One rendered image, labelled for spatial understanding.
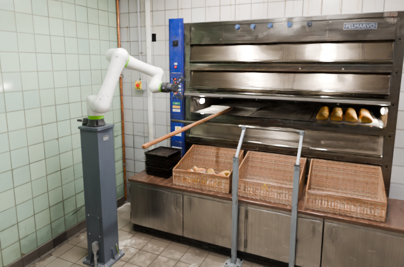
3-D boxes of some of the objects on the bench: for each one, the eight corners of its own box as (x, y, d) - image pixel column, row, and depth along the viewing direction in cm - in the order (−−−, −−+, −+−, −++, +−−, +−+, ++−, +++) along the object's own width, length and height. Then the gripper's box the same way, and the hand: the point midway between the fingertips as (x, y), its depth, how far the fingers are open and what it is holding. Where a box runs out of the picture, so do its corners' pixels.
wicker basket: (308, 186, 288) (310, 157, 283) (378, 196, 266) (381, 165, 261) (303, 208, 244) (305, 175, 239) (386, 224, 222) (390, 186, 217)
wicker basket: (193, 168, 336) (193, 143, 331) (244, 175, 314) (244, 149, 310) (171, 184, 292) (171, 156, 287) (229, 194, 270) (229, 163, 265)
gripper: (170, 73, 274) (192, 73, 265) (171, 101, 278) (192, 102, 269) (166, 73, 267) (188, 73, 258) (166, 102, 271) (189, 103, 262)
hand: (189, 88), depth 264 cm, fingers open, 13 cm apart
